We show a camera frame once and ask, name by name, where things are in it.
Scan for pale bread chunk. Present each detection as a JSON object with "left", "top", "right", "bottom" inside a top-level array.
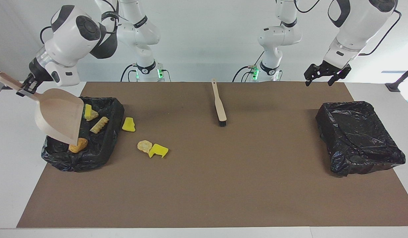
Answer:
[{"left": 137, "top": 140, "right": 153, "bottom": 154}]

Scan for striped orange bread piece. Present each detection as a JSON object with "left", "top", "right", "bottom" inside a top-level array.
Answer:
[{"left": 89, "top": 116, "right": 110, "bottom": 135}]

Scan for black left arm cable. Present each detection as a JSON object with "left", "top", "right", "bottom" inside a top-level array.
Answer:
[{"left": 295, "top": 0, "right": 400, "bottom": 57}]

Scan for brown table mat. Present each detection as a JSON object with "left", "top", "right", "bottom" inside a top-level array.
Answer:
[{"left": 17, "top": 82, "right": 408, "bottom": 228}]

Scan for brown bread roll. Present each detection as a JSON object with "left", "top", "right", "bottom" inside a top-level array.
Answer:
[{"left": 68, "top": 138, "right": 89, "bottom": 153}]

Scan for black bag lined bin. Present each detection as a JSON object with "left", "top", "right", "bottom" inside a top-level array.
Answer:
[
  {"left": 41, "top": 96, "right": 125, "bottom": 173},
  {"left": 315, "top": 101, "right": 406, "bottom": 177}
]

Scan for beige plastic dustpan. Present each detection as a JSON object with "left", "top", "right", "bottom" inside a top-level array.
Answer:
[{"left": 0, "top": 72, "right": 85, "bottom": 146}]

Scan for beige hand brush black bristles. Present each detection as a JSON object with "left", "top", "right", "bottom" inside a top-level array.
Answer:
[{"left": 211, "top": 78, "right": 228, "bottom": 128}]

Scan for notched yellow sponge piece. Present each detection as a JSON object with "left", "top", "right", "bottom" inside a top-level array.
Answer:
[{"left": 148, "top": 143, "right": 169, "bottom": 159}]

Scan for black base power cable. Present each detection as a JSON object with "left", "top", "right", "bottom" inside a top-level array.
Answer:
[
  {"left": 120, "top": 64, "right": 138, "bottom": 82},
  {"left": 231, "top": 64, "right": 257, "bottom": 82}
]

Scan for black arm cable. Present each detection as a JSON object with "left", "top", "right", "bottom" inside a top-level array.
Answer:
[
  {"left": 295, "top": 0, "right": 400, "bottom": 57},
  {"left": 39, "top": 0, "right": 120, "bottom": 45}
]

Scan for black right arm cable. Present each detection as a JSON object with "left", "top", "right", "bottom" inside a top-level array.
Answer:
[{"left": 39, "top": 0, "right": 120, "bottom": 45}]

